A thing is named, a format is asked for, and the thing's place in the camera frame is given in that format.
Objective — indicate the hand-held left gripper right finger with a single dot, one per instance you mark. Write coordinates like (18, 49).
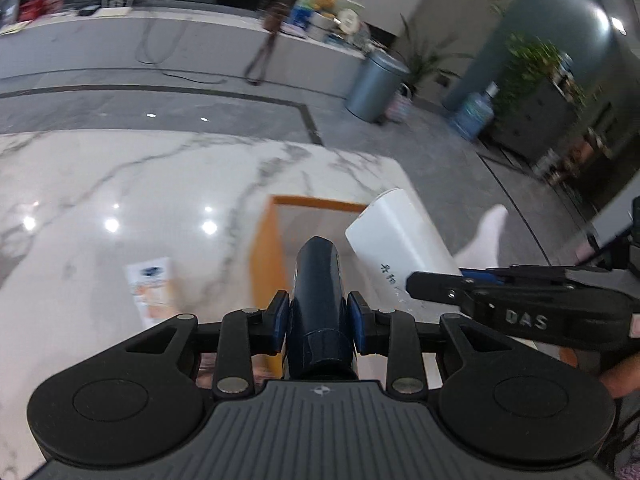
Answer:
(356, 320)

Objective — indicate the brown camera bag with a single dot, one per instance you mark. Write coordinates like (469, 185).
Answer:
(272, 22)

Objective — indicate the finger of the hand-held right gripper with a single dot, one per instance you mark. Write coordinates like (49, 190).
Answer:
(530, 272)
(430, 287)

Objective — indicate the round hand fan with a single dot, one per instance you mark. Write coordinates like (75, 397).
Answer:
(347, 20)

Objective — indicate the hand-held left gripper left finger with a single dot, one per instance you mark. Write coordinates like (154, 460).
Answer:
(280, 320)

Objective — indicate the dark cabinet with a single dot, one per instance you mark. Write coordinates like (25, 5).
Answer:
(545, 120)

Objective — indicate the marble television console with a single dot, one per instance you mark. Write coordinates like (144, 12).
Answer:
(200, 45)

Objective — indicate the tall leafy floor plant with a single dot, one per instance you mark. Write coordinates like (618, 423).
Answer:
(425, 60)

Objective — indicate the small white packet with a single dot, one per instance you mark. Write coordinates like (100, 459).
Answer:
(152, 295)

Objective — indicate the grey pot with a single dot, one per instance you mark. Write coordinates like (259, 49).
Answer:
(320, 25)

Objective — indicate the person's right forearm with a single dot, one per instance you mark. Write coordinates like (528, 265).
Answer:
(622, 377)

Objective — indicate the orange cardboard box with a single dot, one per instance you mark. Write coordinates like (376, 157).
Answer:
(267, 260)

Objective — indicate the red box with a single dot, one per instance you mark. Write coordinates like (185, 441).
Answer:
(40, 9)

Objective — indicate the person's leg in white sock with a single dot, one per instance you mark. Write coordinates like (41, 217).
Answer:
(487, 240)

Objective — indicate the blue water jug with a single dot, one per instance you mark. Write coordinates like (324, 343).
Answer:
(475, 115)

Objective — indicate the small gift bag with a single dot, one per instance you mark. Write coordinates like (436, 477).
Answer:
(400, 105)

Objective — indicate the teddy bear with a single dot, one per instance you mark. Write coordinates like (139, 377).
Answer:
(325, 2)

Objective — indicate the bushy green plant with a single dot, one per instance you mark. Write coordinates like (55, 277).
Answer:
(535, 65)

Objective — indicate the white long box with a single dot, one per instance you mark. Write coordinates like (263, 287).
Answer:
(400, 240)

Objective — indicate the small black device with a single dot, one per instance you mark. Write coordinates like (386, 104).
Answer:
(87, 10)

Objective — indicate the grey trash can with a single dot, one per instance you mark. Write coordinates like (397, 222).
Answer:
(375, 85)

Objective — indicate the black cylinder bottle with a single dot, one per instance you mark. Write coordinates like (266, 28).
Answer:
(320, 285)

